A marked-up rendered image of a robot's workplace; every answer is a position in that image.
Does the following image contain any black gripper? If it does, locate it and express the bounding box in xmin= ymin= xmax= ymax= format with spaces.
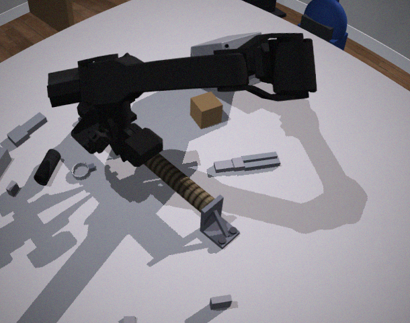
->
xmin=77 ymin=100 xmax=163 ymax=167

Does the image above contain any brown cube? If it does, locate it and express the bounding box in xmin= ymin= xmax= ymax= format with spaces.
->
xmin=190 ymin=92 xmax=223 ymax=129

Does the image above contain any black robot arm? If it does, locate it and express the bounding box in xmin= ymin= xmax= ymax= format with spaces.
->
xmin=47 ymin=33 xmax=317 ymax=154

